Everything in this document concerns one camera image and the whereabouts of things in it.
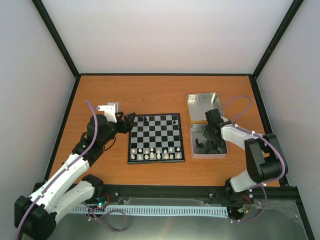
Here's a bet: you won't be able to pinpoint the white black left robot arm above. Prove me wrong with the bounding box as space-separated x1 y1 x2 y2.
14 112 136 240

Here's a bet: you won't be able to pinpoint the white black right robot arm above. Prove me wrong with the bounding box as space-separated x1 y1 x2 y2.
204 109 288 203

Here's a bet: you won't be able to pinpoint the black chess pieces in tin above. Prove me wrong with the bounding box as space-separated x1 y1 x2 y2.
194 138 227 155

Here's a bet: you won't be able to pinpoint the pink metal tin base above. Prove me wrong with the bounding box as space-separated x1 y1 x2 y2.
189 124 228 159

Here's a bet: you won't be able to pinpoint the gold metal tin lid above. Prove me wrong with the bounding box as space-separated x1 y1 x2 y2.
186 92 224 124

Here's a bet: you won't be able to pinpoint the black white chessboard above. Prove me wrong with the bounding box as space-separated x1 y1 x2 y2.
127 113 185 165

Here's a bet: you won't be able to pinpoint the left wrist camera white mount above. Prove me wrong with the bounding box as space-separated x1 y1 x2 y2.
97 102 119 123

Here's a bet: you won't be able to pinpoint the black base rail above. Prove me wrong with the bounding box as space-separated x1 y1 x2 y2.
103 184 224 200

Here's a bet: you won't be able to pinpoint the light blue cable duct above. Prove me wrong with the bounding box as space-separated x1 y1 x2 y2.
72 202 229 217

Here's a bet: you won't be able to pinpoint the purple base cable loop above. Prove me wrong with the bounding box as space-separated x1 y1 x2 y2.
84 197 128 231

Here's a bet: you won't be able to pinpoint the black left frame post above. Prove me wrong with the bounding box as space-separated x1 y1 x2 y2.
32 0 80 78

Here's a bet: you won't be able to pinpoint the black frame post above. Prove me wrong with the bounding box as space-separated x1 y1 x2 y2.
251 0 304 80
32 0 80 78

